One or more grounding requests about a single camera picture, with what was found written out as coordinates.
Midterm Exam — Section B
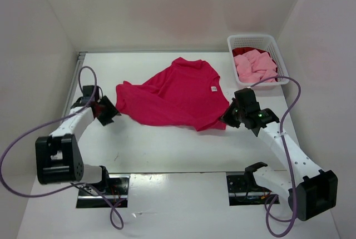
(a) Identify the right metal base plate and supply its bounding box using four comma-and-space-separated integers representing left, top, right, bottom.
226, 172, 275, 206

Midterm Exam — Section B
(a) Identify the dark red t shirt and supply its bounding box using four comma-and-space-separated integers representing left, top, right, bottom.
231, 46, 279, 82

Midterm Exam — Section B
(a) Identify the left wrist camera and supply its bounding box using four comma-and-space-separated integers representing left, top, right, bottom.
82, 85, 100, 103

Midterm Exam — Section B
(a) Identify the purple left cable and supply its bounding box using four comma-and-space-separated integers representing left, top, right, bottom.
0, 66, 125, 230

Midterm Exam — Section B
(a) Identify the white plastic basket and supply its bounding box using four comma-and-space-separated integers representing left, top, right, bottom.
227, 33, 289, 88

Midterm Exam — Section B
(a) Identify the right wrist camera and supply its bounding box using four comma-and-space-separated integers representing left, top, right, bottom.
234, 88, 260, 113

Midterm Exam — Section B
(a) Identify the magenta t shirt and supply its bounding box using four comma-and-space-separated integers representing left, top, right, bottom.
116, 57, 229, 132

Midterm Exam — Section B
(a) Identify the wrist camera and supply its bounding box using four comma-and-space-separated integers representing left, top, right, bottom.
234, 88, 260, 113
82, 85, 100, 103

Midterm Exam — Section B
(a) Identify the light pink t shirt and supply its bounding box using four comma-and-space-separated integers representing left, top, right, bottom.
233, 49, 278, 84

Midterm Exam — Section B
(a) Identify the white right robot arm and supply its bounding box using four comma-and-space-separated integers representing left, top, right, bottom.
221, 93, 338, 221

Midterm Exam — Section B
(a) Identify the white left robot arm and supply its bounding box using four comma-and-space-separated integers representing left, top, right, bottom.
35, 96, 120, 185

